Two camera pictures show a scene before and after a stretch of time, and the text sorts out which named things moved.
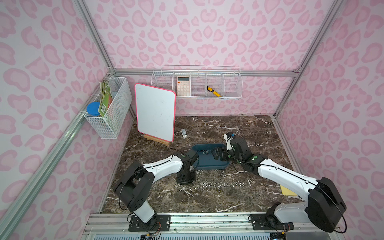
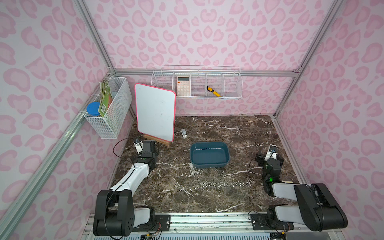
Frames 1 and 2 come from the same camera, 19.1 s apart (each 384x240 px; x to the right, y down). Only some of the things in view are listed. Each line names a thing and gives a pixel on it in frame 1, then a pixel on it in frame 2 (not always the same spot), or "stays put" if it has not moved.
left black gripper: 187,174 -> 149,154
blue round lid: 92,108 stays put
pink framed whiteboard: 156,112 stays put
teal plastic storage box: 207,160 stays put
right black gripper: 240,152 -> 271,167
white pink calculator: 183,86 stays put
